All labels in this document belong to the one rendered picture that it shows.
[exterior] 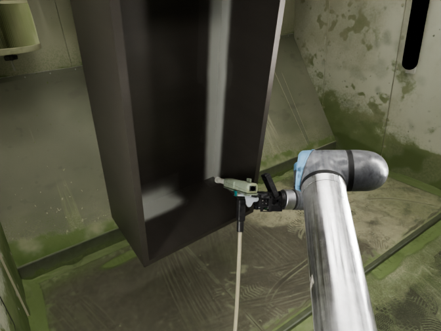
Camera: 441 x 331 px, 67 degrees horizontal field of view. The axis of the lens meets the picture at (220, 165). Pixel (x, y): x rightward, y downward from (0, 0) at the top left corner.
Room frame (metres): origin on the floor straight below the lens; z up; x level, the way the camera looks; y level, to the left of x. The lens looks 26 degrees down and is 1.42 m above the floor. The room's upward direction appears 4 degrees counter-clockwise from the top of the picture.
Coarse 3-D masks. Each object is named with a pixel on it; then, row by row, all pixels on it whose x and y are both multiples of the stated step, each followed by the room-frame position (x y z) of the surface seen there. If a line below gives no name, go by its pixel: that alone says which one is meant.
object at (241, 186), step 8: (224, 184) 1.33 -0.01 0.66; (232, 184) 1.24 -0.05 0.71; (240, 184) 1.16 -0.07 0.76; (248, 184) 1.10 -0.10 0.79; (256, 184) 1.11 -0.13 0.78; (240, 192) 1.15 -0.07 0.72; (248, 192) 1.09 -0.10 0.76; (256, 192) 1.10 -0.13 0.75; (240, 200) 1.16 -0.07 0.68; (240, 208) 1.14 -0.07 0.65; (240, 216) 1.13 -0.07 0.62; (240, 224) 1.12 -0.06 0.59
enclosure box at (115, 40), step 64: (128, 0) 1.28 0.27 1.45; (192, 0) 1.43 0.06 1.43; (256, 0) 1.34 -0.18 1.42; (128, 64) 1.31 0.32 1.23; (192, 64) 1.48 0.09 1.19; (256, 64) 1.35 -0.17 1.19; (128, 128) 0.94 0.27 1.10; (192, 128) 1.53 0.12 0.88; (256, 128) 1.36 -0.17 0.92; (128, 192) 1.04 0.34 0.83; (192, 192) 1.52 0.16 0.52
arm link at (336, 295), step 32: (320, 160) 0.78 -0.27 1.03; (352, 160) 0.77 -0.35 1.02; (320, 192) 0.68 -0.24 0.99; (320, 224) 0.59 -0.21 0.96; (352, 224) 0.60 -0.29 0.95; (320, 256) 0.52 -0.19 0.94; (352, 256) 0.51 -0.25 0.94; (320, 288) 0.46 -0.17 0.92; (352, 288) 0.44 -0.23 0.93; (320, 320) 0.40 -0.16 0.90; (352, 320) 0.38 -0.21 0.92
